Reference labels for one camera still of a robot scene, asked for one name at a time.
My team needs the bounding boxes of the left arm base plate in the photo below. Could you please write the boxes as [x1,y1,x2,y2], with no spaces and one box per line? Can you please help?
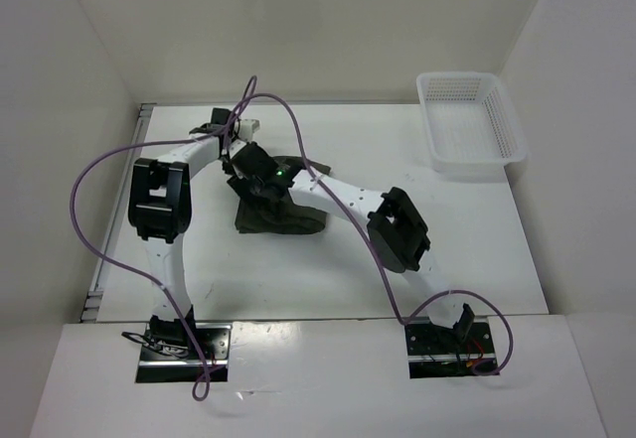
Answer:
[136,321,234,384]

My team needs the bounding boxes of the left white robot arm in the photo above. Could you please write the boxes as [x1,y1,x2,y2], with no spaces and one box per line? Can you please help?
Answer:
[128,108,259,359]

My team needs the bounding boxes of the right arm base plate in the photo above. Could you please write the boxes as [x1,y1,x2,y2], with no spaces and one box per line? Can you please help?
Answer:
[404,321,498,379]

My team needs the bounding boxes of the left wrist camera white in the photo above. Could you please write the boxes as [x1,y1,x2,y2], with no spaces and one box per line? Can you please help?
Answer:
[234,118,260,142]

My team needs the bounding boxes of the white plastic basket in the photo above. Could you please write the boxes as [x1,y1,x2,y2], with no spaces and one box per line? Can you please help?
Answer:
[415,72,528,177]

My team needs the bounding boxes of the dark olive shorts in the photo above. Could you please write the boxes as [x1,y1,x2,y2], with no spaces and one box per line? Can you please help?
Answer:
[224,163,327,235]

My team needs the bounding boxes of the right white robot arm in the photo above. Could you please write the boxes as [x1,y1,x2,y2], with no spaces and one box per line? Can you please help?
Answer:
[224,140,475,352]

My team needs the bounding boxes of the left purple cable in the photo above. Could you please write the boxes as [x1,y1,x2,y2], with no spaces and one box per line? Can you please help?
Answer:
[69,75,259,403]

